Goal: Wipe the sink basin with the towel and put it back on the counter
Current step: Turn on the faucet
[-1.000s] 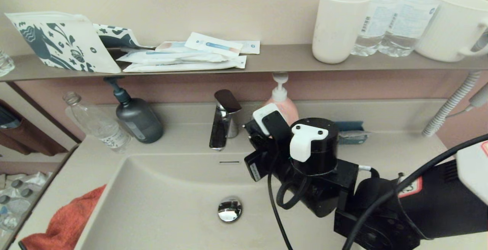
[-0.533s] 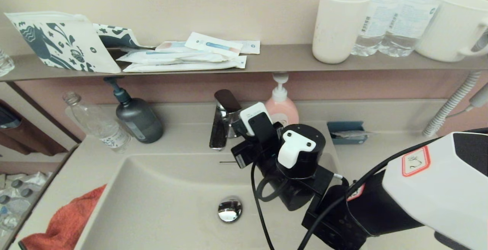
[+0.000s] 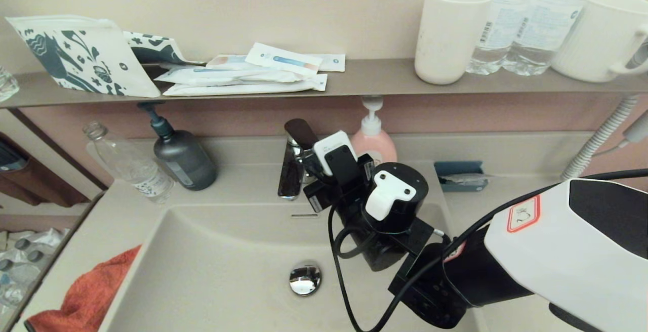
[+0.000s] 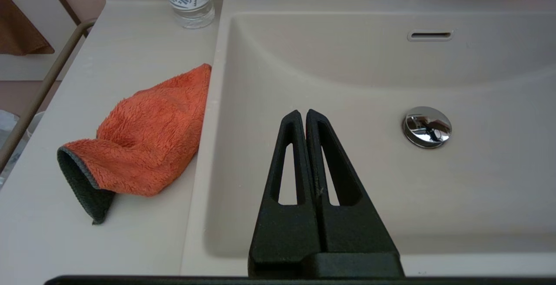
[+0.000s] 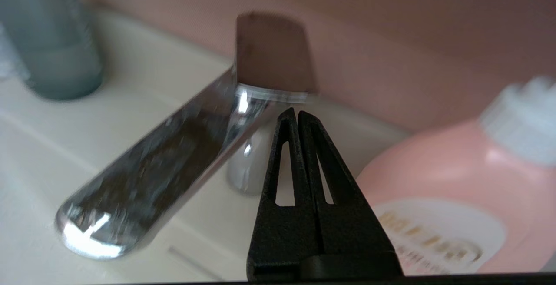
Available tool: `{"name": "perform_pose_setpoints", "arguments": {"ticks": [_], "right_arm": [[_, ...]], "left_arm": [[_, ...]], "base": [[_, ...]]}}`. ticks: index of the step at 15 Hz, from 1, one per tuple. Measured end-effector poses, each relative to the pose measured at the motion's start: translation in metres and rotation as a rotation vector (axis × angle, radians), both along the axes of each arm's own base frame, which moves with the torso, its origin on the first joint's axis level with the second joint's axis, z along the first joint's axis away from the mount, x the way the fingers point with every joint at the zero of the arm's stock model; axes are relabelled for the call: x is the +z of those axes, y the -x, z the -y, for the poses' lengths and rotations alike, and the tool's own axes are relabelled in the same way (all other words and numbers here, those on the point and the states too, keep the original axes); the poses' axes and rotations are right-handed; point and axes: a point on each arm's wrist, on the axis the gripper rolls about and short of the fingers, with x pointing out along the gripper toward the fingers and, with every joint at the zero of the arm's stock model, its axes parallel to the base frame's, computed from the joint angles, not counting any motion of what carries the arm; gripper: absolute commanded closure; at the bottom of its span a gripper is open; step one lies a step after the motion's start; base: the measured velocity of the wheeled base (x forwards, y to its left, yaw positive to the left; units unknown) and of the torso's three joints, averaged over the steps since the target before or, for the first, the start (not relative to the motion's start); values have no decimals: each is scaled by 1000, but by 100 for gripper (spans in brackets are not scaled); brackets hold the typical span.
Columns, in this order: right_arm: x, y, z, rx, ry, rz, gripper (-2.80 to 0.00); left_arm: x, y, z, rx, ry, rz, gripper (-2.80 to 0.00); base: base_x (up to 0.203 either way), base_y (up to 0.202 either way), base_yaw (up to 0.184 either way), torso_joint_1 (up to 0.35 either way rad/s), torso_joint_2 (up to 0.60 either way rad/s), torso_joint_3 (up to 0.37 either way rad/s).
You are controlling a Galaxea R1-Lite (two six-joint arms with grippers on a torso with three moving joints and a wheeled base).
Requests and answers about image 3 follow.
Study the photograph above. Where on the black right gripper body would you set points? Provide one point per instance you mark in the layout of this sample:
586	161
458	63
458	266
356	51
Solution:
411	210

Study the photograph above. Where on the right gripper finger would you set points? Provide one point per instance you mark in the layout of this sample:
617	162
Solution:
313	170

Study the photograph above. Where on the chrome sink faucet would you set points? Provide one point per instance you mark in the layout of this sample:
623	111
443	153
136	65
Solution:
291	180

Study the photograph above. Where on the orange towel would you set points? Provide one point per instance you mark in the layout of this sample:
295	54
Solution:
86	296

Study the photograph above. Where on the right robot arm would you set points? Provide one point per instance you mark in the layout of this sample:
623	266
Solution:
557	251

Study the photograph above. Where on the beige sink basin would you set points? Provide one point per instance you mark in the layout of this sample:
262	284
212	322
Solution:
228	271

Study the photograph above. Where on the blue soap holder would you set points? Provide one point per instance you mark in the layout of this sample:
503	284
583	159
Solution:
455	167

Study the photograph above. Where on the silver sachet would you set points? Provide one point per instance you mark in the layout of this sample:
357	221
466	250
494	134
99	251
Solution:
466	179

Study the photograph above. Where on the pink soap pump bottle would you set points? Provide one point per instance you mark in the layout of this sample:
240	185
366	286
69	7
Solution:
372	139

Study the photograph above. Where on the long white plastic packet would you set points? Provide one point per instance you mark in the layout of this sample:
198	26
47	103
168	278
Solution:
253	88

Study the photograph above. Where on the chrome drain stopper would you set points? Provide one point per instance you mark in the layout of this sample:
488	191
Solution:
305	278

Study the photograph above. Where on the white sachet blue logo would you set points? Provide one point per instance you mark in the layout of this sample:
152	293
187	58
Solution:
332	62

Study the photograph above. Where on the white sachet blue orange stripe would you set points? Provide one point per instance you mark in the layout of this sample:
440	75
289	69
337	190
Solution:
283	59

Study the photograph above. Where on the dark grey pump bottle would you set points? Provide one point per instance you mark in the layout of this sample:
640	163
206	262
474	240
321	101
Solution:
183	162

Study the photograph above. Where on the wrapped toothbrush packet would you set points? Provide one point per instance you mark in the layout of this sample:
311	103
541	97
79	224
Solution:
223	75

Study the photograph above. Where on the white sachet pink print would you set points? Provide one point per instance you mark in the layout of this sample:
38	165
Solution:
228	61

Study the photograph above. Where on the white tumbler cup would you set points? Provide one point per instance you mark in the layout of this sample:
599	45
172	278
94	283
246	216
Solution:
448	38

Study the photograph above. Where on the empty clear plastic bottle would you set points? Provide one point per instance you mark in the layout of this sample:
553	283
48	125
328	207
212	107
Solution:
129	165

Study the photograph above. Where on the small white blue patterned pouch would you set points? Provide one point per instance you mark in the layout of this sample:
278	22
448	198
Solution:
156	47

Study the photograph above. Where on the clear water bottle white label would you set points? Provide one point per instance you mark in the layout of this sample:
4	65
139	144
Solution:
549	28
501	28

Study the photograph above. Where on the grey hair dryer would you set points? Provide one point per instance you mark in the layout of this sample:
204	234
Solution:
638	129

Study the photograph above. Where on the large white blue patterned pouch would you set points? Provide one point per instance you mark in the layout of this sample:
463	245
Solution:
88	53

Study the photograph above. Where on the plastic wrapped water bottle pack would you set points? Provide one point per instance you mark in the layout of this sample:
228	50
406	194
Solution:
25	261

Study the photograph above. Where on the black bin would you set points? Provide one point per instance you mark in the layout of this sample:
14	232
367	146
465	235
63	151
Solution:
9	157

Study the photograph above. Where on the clear drinking glass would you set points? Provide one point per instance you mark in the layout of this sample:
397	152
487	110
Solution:
7	86

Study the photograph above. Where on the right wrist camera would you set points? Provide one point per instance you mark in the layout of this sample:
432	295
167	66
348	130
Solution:
331	144

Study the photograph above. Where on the grey wall shelf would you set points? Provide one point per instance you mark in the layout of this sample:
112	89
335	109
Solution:
374	76

